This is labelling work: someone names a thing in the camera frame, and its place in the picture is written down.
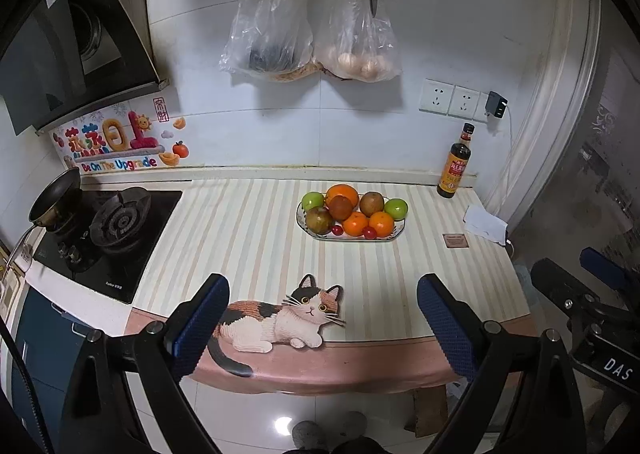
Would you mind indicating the soy sauce bottle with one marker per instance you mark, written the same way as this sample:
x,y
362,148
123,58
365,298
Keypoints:
x,y
452,173

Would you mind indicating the brown apple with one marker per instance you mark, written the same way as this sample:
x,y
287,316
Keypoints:
x,y
372,204
319,221

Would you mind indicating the red cherry tomato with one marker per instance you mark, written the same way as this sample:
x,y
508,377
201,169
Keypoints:
x,y
369,233
337,231

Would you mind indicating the blue cabinet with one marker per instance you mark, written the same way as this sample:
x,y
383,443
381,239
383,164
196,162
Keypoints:
x,y
35,329

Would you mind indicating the white door frame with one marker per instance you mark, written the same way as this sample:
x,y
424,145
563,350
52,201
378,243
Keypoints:
x,y
550,83

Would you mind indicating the white wall socket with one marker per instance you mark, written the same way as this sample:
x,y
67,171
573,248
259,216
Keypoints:
x,y
436,96
465,102

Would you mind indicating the black charger plug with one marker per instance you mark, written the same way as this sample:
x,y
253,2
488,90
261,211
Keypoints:
x,y
496,105

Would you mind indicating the dark red-orange tangerine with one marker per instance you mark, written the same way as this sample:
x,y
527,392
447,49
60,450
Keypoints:
x,y
341,208

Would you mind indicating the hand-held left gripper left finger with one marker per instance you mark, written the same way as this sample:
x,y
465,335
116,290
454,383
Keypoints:
x,y
200,329

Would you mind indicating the large orange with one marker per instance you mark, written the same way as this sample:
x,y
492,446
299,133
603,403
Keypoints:
x,y
342,193

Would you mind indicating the black range hood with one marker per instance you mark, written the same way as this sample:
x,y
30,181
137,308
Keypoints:
x,y
50,48

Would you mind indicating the striped cat print mat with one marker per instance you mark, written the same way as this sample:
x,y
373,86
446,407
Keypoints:
x,y
240,244

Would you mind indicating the plastic bag of eggs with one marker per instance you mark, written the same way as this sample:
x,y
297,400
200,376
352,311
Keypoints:
x,y
357,43

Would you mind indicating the printed oval plate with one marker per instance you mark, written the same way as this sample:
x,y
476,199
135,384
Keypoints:
x,y
395,232

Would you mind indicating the colourful wall sticker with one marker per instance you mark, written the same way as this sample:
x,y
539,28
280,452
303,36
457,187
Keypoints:
x,y
120,138

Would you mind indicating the white folded cloth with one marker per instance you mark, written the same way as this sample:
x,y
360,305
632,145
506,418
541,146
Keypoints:
x,y
482,224

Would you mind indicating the orange tangerine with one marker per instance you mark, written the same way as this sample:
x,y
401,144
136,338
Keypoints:
x,y
356,225
381,224

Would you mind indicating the clear plastic bag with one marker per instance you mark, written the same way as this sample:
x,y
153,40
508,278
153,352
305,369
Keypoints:
x,y
270,28

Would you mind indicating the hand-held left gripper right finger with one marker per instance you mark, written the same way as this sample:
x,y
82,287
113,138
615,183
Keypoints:
x,y
445,324

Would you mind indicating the frying pan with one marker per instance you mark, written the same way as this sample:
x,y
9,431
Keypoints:
x,y
52,199

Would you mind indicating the green lime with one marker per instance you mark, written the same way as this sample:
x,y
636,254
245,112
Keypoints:
x,y
312,201
396,209

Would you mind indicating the black gas stove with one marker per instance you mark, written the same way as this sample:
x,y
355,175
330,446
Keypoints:
x,y
150,219

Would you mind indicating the patterned glass door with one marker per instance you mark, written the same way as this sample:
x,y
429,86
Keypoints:
x,y
610,143

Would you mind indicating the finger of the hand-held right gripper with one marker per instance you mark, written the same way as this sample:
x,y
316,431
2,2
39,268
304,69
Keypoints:
x,y
560,281
605,265

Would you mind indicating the grey slipper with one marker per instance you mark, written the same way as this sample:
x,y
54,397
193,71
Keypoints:
x,y
307,434
350,424

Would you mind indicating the brown square coaster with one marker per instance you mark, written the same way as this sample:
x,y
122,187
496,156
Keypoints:
x,y
455,240

